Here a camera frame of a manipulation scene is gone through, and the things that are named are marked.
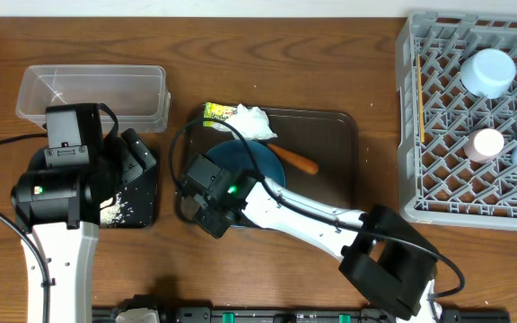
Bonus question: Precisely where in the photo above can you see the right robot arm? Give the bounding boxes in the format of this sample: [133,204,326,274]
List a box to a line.
[180,170,442,322]

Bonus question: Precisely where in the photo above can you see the dark blue plate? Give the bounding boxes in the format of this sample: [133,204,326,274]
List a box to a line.
[203,138,286,230]

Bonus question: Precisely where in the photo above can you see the black waste tray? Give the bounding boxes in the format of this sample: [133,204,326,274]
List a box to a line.
[11,140,159,231]

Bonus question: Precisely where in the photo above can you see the left black cable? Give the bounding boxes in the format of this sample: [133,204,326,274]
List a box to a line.
[0,132,52,323]

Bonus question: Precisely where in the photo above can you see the white rice pile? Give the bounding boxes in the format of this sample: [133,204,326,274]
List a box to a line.
[100,193,128,227]

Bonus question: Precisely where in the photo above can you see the dark brown serving tray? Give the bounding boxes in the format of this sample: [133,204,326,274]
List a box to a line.
[173,108,358,209]

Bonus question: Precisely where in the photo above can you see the white pink cup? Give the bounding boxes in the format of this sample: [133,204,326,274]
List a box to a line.
[464,128,504,163]

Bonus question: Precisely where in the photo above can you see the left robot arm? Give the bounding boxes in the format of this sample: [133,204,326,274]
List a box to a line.
[11,103,159,322]

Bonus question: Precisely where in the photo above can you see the light blue bowl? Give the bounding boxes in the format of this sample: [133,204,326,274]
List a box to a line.
[460,48,516,99]

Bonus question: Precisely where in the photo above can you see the white tissue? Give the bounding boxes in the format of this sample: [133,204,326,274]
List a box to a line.
[224,104,277,141]

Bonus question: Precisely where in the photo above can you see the green snack wrapper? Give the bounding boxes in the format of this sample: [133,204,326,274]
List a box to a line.
[203,102,238,132]

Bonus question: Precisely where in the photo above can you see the orange carrot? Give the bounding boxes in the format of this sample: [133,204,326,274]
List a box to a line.
[267,144,319,175]

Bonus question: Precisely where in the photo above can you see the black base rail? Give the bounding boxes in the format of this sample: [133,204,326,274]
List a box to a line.
[92,293,511,323]

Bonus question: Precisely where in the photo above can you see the clear plastic bin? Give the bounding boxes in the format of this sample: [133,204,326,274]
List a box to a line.
[15,65,171,133]

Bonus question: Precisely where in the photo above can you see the grey dishwasher rack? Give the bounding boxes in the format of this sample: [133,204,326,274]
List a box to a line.
[395,12,517,231]

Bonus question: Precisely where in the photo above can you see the wooden chopstick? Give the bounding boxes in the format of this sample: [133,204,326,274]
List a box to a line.
[416,54,425,144]

